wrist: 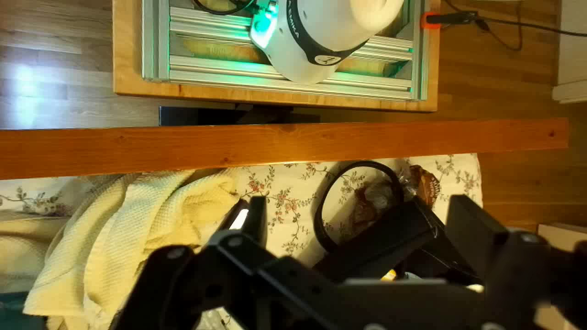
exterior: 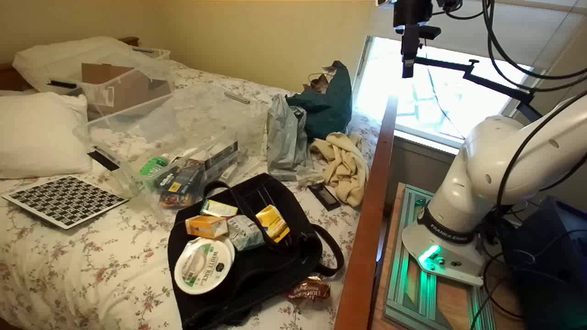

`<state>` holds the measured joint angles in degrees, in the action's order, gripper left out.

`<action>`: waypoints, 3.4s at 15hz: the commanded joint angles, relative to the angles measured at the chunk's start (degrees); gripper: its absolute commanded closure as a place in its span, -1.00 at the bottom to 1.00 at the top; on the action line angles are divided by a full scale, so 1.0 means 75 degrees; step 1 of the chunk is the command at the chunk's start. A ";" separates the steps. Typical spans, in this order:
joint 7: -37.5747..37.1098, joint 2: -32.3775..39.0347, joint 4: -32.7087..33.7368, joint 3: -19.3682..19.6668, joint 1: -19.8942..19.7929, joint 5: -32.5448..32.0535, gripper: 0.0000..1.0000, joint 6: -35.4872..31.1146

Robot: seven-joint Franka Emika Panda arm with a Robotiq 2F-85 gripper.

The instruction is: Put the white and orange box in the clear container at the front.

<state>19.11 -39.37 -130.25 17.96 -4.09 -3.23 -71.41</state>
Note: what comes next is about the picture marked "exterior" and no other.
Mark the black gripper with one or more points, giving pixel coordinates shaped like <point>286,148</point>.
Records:
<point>411,20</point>

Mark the round white green lid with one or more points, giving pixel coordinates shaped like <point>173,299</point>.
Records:
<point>202,264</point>

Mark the white and orange box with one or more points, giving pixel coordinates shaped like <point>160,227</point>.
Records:
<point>206,225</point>

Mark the brown snack wrapper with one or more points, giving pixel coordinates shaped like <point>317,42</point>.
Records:
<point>310,290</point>

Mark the black remote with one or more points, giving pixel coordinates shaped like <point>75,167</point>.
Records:
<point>103,159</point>

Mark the window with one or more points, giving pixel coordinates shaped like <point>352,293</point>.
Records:
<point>435,104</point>

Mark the black bag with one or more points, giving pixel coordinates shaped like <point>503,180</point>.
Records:
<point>262,271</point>

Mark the cream towel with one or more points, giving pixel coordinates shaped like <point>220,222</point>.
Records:
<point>345,167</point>

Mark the wooden bed footboard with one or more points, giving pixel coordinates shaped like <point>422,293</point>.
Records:
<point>360,277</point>

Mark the checkered calibration board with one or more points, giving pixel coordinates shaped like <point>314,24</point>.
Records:
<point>64,202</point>

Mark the clear bin with cardboard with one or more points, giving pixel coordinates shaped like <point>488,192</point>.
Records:
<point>110,73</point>

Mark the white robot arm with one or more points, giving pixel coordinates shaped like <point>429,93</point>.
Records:
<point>501,163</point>

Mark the white pillow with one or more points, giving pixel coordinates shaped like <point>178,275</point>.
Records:
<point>42,134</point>

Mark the grey plastic bag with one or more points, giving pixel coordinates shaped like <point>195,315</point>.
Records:
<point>286,137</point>

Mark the small green white box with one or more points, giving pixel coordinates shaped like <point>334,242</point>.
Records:
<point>218,209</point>

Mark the grey patterned packet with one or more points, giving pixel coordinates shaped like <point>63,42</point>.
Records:
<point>244,233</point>

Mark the black phone on bed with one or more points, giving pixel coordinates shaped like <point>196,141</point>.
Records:
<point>325,196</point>

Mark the clear plastic container front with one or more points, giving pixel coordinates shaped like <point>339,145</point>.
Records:
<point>167,148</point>

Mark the teal cloth bag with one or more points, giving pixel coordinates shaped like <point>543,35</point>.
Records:
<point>327,101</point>

